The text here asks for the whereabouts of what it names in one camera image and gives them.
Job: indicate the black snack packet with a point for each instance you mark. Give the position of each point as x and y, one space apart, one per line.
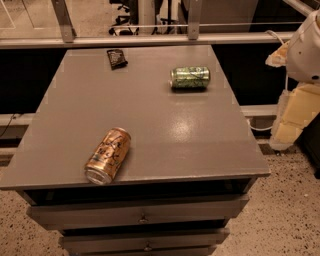
116 58

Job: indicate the grey drawer cabinet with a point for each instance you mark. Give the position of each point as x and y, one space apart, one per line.
189 142

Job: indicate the lower grey drawer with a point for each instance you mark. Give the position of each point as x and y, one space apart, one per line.
144 241

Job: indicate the black office chair base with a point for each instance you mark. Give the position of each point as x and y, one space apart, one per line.
125 24

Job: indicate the metal railing frame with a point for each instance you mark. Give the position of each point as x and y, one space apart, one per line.
28 24

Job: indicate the grey drawer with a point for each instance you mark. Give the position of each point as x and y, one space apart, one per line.
141 212
144 241

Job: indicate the orange soda can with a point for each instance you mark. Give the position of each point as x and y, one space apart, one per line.
102 167

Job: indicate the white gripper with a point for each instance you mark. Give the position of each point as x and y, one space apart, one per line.
305 55

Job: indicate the green soda can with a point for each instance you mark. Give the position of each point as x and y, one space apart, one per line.
190 77

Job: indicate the upper grey drawer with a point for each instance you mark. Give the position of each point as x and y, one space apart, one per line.
141 212

